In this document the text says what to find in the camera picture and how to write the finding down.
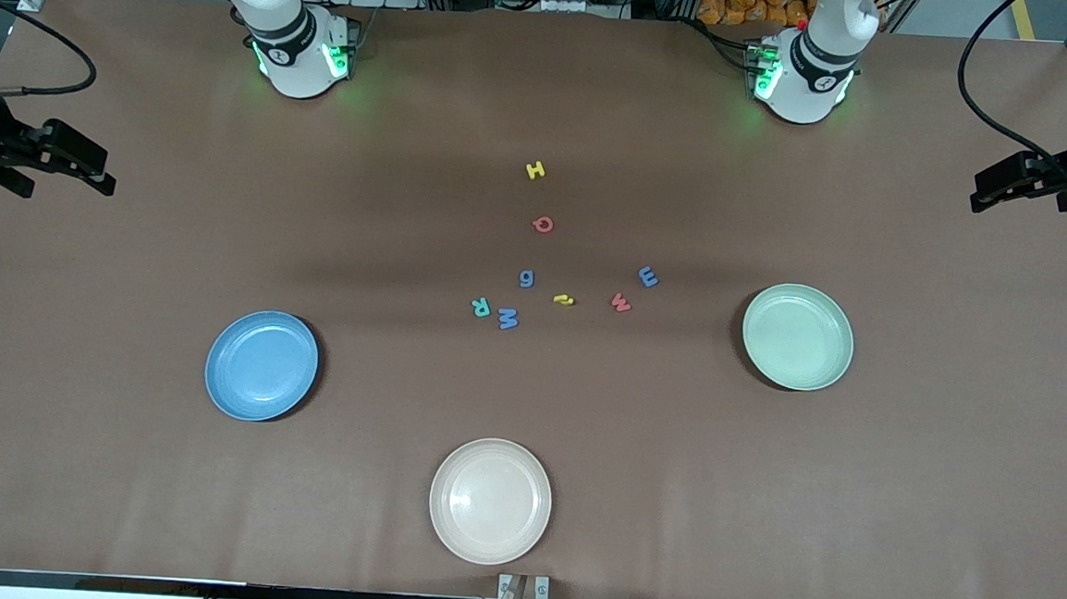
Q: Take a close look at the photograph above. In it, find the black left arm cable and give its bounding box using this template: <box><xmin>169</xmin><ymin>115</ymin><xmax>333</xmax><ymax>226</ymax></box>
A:
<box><xmin>952</xmin><ymin>0</ymin><xmax>1067</xmax><ymax>171</ymax></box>

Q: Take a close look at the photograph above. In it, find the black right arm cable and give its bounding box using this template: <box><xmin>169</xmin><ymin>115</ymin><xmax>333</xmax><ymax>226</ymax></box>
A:
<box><xmin>0</xmin><ymin>0</ymin><xmax>104</xmax><ymax>107</ymax></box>

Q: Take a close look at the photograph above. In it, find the orange snack packets pile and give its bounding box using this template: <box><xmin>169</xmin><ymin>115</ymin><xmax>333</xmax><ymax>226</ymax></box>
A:
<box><xmin>695</xmin><ymin>0</ymin><xmax>816</xmax><ymax>32</ymax></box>

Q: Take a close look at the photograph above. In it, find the green plate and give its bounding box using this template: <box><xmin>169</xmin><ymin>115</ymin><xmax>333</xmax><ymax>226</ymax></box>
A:
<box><xmin>739</xmin><ymin>280</ymin><xmax>858</xmax><ymax>395</ymax></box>

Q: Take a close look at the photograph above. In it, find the brown table cover sheet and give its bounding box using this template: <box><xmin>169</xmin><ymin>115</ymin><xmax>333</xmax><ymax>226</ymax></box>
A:
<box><xmin>0</xmin><ymin>0</ymin><xmax>1067</xmax><ymax>599</ymax></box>

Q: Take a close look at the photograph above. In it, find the metal table edge bracket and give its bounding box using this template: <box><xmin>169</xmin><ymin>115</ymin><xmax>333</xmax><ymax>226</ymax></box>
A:
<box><xmin>497</xmin><ymin>572</ymin><xmax>551</xmax><ymax>599</ymax></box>

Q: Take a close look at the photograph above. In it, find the blue plate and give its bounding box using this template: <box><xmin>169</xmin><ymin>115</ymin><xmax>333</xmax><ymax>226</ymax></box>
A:
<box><xmin>202</xmin><ymin>307</ymin><xmax>323</xmax><ymax>426</ymax></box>

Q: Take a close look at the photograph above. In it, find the beige plate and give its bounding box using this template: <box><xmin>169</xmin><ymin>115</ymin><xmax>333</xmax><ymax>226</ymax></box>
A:
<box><xmin>425</xmin><ymin>434</ymin><xmax>557</xmax><ymax>570</ymax></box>

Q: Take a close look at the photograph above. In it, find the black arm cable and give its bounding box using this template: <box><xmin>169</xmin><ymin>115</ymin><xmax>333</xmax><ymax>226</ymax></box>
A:
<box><xmin>952</xmin><ymin>0</ymin><xmax>1067</xmax><ymax>171</ymax></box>
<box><xmin>0</xmin><ymin>0</ymin><xmax>104</xmax><ymax>107</ymax></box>

